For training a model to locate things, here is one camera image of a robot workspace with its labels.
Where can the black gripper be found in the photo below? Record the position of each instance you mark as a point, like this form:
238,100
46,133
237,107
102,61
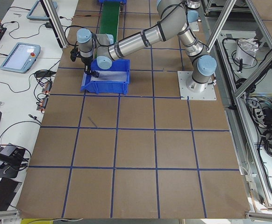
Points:
86,61

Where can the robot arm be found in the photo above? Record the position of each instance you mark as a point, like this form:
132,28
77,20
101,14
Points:
192,7
174,21

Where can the red push button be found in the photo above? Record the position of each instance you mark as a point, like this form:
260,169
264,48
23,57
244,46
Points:
94,73

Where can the white foam pad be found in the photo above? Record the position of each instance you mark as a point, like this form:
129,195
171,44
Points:
116,76

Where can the blue left plastic bin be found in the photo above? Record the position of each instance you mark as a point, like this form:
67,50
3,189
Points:
107,86

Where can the green conveyor belt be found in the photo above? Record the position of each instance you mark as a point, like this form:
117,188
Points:
109,20

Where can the black power adapter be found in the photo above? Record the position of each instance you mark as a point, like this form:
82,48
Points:
48,25

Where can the near teach pendant tablet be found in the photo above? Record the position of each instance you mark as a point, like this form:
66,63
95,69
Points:
21,57

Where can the teach pendant tablet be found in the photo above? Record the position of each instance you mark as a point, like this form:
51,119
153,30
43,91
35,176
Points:
21,57
37,12

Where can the far teach pendant tablet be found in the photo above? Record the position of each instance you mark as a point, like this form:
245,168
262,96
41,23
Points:
37,12

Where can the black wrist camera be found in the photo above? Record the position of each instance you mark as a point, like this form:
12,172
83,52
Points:
73,54

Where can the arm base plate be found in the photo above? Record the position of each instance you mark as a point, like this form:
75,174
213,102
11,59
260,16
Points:
190,90
194,26

